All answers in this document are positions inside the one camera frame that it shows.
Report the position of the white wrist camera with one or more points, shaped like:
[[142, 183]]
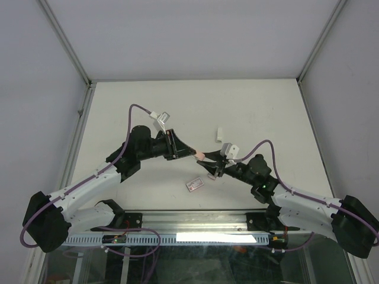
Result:
[[160, 120], [229, 152]]

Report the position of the white slotted cable duct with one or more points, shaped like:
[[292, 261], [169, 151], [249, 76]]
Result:
[[178, 239]]

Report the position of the aluminium frame post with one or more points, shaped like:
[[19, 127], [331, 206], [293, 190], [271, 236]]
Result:
[[63, 39], [332, 19]]

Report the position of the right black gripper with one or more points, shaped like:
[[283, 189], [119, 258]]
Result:
[[218, 166]]

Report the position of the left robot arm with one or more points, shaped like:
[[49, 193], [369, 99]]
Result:
[[51, 219]]

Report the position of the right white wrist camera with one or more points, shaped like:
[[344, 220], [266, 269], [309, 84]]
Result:
[[229, 152]]

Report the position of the aluminium mounting rail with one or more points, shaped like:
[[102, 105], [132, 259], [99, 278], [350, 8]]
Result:
[[189, 220]]

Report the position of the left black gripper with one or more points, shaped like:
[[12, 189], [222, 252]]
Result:
[[176, 148]]

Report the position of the pink stapler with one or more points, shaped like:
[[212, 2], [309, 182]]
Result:
[[200, 156]]

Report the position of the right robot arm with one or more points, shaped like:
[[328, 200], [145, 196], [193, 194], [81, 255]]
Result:
[[346, 221]]

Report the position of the left aluminium frame post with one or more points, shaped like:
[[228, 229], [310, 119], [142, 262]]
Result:
[[63, 39]]

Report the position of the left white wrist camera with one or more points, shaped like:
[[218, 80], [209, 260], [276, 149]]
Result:
[[160, 120]]

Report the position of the right aluminium frame post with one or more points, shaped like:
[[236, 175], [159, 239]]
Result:
[[332, 19]]

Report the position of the white stapler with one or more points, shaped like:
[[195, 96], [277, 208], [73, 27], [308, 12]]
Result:
[[219, 135]]

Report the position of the red white staple box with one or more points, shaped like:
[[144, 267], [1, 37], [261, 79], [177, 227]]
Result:
[[194, 184]]

